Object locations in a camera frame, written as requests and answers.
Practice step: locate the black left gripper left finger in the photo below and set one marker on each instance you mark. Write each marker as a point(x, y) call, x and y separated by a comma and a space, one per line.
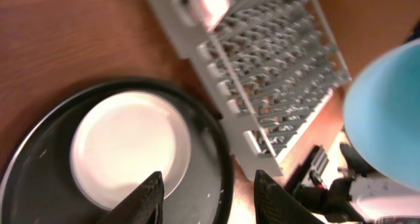
point(143, 206)

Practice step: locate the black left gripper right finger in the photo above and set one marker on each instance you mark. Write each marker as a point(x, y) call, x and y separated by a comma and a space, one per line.
point(273, 205)

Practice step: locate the blue plastic cup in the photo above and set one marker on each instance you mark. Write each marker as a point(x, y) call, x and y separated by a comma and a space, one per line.
point(381, 114)

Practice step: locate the pink plastic cup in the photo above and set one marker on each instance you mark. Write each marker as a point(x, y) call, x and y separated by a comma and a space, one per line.
point(211, 12)

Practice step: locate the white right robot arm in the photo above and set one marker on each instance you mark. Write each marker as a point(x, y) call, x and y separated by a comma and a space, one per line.
point(361, 183)

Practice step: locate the grey dishwasher rack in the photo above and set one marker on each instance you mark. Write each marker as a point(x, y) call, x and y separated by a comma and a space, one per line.
point(269, 66)

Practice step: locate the pale grey round plate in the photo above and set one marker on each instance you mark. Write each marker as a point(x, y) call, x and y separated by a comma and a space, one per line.
point(122, 140)

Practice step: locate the round black serving tray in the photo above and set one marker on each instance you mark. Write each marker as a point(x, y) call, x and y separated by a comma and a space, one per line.
point(38, 187)

